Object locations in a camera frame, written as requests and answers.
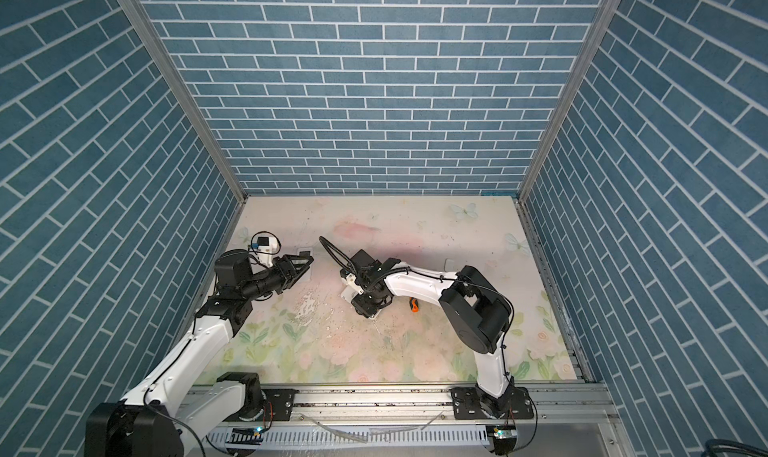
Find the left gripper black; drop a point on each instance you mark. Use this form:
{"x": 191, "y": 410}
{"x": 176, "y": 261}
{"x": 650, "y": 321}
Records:
{"x": 284, "y": 270}

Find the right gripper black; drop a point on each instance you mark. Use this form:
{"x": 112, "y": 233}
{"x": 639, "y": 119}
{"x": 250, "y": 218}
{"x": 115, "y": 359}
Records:
{"x": 361, "y": 306}

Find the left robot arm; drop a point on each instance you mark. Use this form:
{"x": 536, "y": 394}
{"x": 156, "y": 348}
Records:
{"x": 151, "y": 418}

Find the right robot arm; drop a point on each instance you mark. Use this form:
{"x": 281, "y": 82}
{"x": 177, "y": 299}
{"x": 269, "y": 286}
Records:
{"x": 478, "y": 313}

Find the white remote with display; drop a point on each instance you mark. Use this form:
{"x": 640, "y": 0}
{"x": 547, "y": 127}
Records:
{"x": 304, "y": 263}

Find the left controller board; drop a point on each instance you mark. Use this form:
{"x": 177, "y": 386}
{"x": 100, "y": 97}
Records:
{"x": 244, "y": 441}

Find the controller board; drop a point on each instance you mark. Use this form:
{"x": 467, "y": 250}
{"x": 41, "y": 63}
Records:
{"x": 244, "y": 441}
{"x": 502, "y": 439}

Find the right controller board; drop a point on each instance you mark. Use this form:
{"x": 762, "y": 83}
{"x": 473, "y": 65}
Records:
{"x": 502, "y": 439}

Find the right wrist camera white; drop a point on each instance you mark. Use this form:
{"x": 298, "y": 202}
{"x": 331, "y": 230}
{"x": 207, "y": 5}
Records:
{"x": 351, "y": 289}

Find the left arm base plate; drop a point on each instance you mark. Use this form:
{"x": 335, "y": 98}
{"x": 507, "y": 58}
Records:
{"x": 274, "y": 405}

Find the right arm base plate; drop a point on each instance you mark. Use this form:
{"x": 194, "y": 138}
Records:
{"x": 472, "y": 403}

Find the aluminium front rail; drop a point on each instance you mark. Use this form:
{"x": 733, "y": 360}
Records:
{"x": 416, "y": 404}

